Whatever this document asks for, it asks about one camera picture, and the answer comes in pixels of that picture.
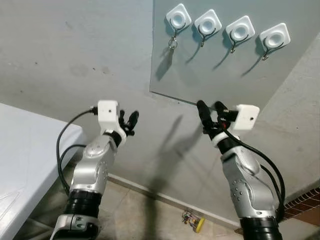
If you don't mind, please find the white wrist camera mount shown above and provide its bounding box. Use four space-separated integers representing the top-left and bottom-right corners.
212 104 260 148
97 100 127 146

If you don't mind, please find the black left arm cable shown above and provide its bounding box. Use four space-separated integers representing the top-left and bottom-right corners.
56 107 98 196

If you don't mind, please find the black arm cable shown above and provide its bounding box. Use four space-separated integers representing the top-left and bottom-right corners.
56 107 98 196
220 125 287 223

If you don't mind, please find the white table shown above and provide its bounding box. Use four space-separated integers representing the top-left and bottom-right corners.
0 102 83 240

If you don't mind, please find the white adhesive wall hook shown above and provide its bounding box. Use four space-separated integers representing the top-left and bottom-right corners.
194 9 223 48
258 23 291 61
165 4 192 41
225 16 256 54

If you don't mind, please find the small yellow floor item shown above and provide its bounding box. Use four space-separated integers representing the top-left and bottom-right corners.
181 211 206 233

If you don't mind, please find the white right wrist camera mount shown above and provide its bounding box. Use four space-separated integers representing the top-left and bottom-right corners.
212 104 260 148

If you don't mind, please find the pale wall baseboard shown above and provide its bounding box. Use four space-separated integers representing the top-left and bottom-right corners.
107 172 241 231

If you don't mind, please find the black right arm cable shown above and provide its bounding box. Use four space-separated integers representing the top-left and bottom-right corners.
220 125 287 223

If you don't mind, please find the grey glass wall panel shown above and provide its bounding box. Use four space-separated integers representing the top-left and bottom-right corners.
149 0 320 106

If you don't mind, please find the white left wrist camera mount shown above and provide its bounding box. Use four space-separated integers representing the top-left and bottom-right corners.
97 100 127 146

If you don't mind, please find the red brick tile trim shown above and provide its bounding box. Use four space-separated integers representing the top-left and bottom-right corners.
235 187 320 236

